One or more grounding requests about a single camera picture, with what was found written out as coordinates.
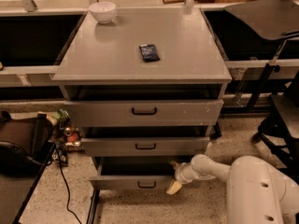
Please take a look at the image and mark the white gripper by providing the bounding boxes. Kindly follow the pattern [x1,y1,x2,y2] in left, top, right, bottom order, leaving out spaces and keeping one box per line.
[166,161,215,195]

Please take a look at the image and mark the grey bottom drawer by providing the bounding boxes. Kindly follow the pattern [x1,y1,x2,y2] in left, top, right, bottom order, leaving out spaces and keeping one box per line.
[90,156,192,190]

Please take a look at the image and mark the grey drawer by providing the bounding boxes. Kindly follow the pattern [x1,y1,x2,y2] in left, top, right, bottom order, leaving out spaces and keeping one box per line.
[65,100,223,127]
[81,137,209,157]
[90,156,192,190]

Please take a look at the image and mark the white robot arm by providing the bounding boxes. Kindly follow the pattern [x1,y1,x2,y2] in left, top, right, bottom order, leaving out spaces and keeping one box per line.
[166,154,299,224]

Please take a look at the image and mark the grey middle drawer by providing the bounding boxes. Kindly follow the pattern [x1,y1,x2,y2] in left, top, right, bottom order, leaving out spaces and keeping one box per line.
[81,137,209,157]

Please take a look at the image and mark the grey top drawer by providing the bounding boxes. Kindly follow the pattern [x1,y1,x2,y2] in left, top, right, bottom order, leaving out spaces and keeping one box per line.
[65,100,223,127]

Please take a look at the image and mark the grey drawer cabinet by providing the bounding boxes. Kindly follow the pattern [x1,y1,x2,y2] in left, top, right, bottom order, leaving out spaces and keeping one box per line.
[51,7,233,181]

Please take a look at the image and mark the black rod on floor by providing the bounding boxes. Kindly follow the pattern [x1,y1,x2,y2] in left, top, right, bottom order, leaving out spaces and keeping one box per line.
[86,190,100,224]

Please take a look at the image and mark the pile of colourful items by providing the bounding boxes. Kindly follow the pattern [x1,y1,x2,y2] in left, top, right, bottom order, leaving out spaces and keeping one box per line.
[51,108,83,165]

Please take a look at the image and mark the black office chair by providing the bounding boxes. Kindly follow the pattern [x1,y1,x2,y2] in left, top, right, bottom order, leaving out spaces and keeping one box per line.
[223,0,299,185]

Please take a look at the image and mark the dark blue snack packet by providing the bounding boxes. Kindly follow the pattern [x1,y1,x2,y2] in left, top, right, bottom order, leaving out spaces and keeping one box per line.
[139,44,160,62]

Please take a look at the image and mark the black side table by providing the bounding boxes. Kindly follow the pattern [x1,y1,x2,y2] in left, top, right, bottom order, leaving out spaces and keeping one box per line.
[0,143,54,224]

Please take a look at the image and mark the wooden stick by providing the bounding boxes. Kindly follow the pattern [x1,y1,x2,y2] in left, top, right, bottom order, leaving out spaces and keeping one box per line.
[163,0,185,5]

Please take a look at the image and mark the white bowl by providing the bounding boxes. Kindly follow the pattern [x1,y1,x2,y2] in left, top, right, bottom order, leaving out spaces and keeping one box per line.
[89,2,117,23]

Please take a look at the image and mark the black cable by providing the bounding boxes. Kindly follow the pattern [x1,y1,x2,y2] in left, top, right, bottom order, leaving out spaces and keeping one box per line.
[54,147,82,224]

